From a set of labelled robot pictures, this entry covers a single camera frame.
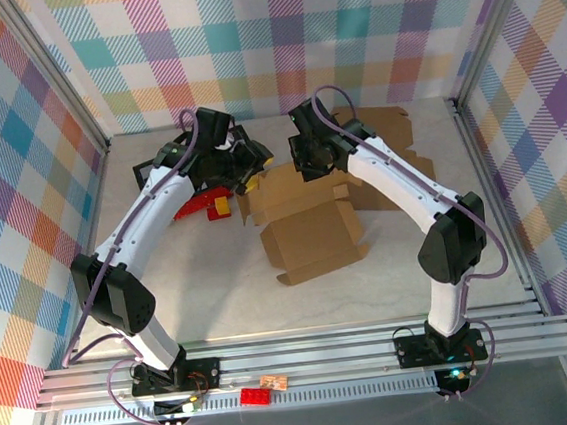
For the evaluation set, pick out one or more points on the aluminium frame post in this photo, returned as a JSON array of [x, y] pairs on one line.
[[56, 68], [491, 26]]

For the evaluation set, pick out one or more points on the brown cardboard mailer box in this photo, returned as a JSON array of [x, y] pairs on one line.
[[311, 240], [386, 127]]

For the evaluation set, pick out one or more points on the narrow aluminium side rail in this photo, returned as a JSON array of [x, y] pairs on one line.
[[479, 143]]

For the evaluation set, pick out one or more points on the long red toy brick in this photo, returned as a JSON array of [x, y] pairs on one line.
[[197, 205]]

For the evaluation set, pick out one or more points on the small yellow toy brick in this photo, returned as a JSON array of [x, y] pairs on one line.
[[222, 204]]

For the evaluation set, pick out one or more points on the red studded toy brick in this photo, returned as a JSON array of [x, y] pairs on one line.
[[255, 396]]

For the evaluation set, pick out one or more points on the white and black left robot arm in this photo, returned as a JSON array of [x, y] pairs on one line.
[[148, 220]]

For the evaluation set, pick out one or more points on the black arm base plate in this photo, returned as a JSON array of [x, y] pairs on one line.
[[407, 348], [206, 373]]

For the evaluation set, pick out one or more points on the small controller board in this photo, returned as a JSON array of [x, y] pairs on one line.
[[177, 407], [452, 376]]

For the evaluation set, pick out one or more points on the small copper circuit board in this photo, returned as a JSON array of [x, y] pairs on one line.
[[275, 382]]

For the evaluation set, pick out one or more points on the wide aluminium frame rail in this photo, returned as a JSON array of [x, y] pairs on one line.
[[302, 356]]

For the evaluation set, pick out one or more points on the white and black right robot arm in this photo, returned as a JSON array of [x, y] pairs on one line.
[[401, 186]]

